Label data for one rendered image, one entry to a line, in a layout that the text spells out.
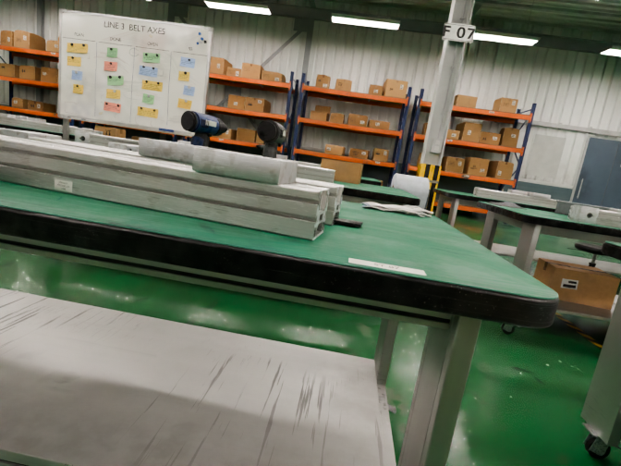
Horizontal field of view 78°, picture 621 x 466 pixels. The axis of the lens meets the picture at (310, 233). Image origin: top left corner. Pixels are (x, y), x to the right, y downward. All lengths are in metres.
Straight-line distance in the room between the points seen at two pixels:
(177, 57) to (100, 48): 0.78
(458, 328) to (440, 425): 0.17
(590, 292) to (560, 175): 9.56
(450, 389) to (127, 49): 4.10
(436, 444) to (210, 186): 0.57
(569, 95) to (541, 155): 1.65
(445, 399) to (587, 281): 2.56
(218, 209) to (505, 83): 11.68
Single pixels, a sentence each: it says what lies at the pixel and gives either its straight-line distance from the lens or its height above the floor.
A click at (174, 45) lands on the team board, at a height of 1.75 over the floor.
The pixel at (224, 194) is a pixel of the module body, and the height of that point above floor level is 0.83.
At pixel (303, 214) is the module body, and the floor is 0.82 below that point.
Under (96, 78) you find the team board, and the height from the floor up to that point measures 1.37.
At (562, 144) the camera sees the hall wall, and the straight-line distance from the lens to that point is 12.62.
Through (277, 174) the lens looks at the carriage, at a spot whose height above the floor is 0.88.
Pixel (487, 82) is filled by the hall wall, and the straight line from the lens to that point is 12.04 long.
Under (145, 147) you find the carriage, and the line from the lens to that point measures 0.99.
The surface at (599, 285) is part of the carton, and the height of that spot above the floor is 0.37.
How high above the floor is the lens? 0.91
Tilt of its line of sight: 11 degrees down
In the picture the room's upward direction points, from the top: 8 degrees clockwise
